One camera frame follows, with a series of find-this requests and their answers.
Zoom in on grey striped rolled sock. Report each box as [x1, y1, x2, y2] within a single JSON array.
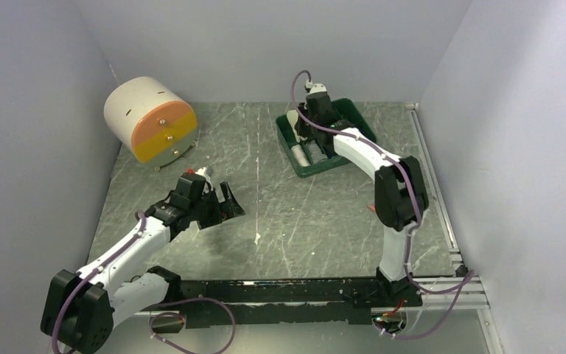
[[307, 141, 329, 164]]

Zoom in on green compartment organizer tray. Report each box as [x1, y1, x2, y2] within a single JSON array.
[[275, 98, 377, 178]]

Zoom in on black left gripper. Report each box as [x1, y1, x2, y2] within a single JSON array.
[[189, 181, 244, 229]]

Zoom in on white pink-trimmed underwear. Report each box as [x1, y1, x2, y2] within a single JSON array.
[[290, 144, 310, 167]]

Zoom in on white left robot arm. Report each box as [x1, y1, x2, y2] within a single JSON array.
[[41, 167, 245, 353]]

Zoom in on round white drawer cabinet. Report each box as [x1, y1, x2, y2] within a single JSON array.
[[103, 77, 199, 170]]

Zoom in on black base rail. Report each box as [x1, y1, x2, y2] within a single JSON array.
[[144, 276, 423, 329]]

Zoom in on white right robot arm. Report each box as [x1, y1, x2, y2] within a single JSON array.
[[298, 91, 428, 306]]

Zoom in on cream cloth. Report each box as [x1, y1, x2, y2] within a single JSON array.
[[286, 110, 299, 134]]

